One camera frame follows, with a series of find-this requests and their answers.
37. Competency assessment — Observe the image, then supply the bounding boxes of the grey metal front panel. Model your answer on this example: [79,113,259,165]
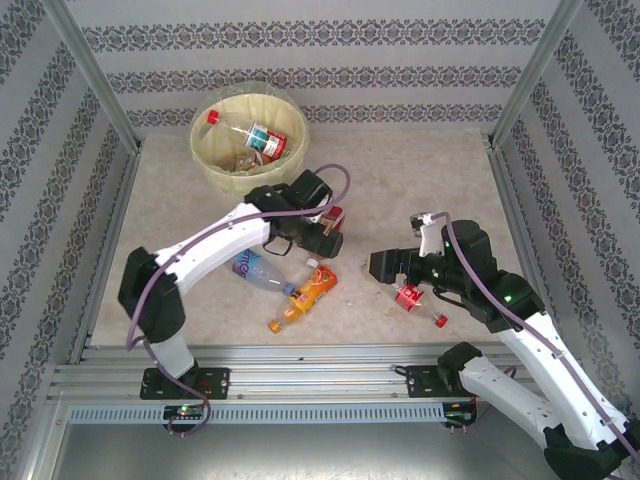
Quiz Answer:
[27,399,621,480]

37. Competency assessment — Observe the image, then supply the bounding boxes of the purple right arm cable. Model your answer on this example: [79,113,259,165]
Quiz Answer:
[433,212,640,464]

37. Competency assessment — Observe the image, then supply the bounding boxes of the cola bottle red label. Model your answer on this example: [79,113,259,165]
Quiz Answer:
[393,283,449,330]

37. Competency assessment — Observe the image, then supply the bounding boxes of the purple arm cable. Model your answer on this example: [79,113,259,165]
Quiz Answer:
[124,163,351,437]
[433,212,640,464]

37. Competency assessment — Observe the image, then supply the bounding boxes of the circuit board red wires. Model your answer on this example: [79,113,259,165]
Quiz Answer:
[442,401,480,426]

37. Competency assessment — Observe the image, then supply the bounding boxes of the grey slotted cable duct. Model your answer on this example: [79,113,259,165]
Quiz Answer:
[66,402,447,425]

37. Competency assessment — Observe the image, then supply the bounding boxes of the water bottle blue pink label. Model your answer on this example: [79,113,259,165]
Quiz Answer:
[230,249,296,294]

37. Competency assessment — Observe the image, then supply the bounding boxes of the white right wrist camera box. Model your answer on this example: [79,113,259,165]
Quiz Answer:
[409,211,451,259]

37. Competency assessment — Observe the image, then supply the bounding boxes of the circuit board green light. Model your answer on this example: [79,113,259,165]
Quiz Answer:
[162,402,207,421]

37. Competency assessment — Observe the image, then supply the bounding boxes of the aluminium side rail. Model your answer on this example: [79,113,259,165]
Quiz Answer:
[487,144,574,361]
[69,148,146,365]

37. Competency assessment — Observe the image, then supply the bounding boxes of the aluminium frame post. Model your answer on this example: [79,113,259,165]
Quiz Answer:
[485,0,585,150]
[42,0,145,154]

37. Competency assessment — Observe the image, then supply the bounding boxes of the thin black left gripper cable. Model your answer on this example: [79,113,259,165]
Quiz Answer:
[262,238,295,258]

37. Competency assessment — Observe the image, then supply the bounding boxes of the aluminium front rail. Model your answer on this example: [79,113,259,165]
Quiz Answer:
[47,343,589,402]

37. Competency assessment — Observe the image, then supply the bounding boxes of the orange juice bottle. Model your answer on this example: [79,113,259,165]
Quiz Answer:
[267,264,339,335]

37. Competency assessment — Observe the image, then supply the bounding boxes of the cream ribbed plastic bin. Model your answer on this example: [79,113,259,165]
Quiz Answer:
[189,82,309,196]

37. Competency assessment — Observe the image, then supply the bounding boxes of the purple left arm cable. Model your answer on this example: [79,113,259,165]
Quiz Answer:
[124,163,351,437]

